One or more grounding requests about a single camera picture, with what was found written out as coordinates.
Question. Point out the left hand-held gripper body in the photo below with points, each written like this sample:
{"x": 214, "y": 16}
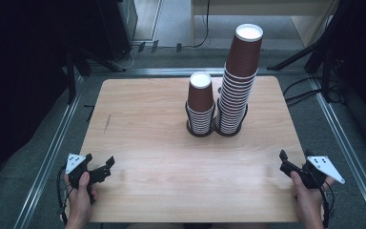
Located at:
{"x": 76, "y": 171}

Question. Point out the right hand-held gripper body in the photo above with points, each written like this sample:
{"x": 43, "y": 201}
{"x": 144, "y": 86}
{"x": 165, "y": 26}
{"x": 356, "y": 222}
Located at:
{"x": 317, "y": 171}

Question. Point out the person's left hand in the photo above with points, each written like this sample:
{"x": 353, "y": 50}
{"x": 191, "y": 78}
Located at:
{"x": 81, "y": 200}

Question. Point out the person's right hand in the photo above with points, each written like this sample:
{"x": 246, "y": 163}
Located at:
{"x": 308, "y": 203}

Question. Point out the black cup holder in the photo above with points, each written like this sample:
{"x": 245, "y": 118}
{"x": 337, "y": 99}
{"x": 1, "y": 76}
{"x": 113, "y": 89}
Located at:
{"x": 227, "y": 133}
{"x": 200, "y": 133}

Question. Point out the black tripod stand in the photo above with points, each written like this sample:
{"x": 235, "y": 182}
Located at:
{"x": 317, "y": 51}
{"x": 76, "y": 63}

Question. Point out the tall stack of brown paper cups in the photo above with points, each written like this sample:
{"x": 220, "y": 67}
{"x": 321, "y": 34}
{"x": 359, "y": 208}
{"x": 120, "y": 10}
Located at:
{"x": 239, "y": 79}

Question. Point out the black curtain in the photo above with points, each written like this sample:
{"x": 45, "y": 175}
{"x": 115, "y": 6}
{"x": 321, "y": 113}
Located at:
{"x": 19, "y": 79}

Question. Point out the short stack of brown paper cups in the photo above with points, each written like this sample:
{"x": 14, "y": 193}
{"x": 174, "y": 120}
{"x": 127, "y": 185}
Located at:
{"x": 200, "y": 101}

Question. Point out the black computer tower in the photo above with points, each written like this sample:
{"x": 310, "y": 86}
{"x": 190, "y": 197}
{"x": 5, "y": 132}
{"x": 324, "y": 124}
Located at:
{"x": 117, "y": 28}

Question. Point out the light wooden desk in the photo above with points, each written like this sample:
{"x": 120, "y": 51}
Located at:
{"x": 267, "y": 8}

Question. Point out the aluminium frame rail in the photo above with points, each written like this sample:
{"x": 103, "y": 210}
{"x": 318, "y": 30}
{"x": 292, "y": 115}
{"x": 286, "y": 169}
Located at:
{"x": 44, "y": 165}
{"x": 158, "y": 72}
{"x": 346, "y": 149}

